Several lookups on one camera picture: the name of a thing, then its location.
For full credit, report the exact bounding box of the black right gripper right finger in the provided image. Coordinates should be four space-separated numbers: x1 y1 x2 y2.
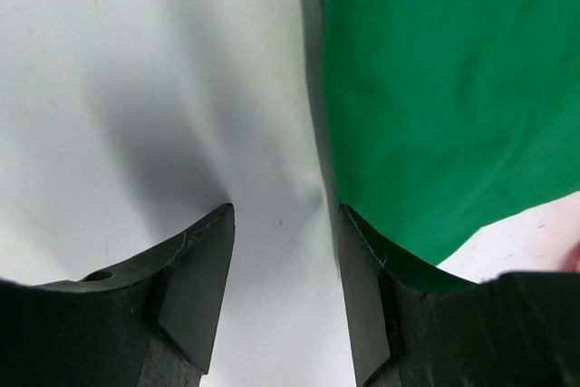
337 205 579 386

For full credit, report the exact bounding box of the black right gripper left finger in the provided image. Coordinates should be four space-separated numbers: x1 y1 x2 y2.
1 203 235 386

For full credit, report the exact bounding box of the green t-shirt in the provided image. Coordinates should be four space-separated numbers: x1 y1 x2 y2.
321 0 579 292

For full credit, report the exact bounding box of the pink crumpled t-shirt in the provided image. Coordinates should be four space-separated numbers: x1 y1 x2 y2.
563 242 580 272

